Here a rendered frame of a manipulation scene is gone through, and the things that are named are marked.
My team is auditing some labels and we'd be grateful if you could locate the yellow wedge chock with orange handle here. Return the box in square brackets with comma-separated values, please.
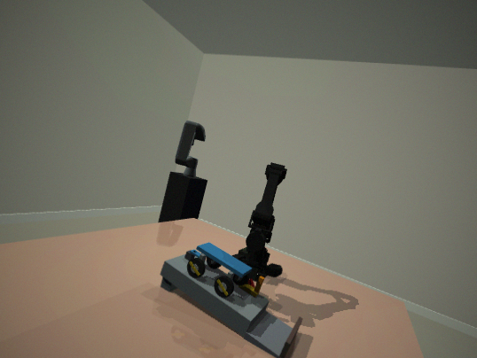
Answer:
[239, 276, 264, 298]

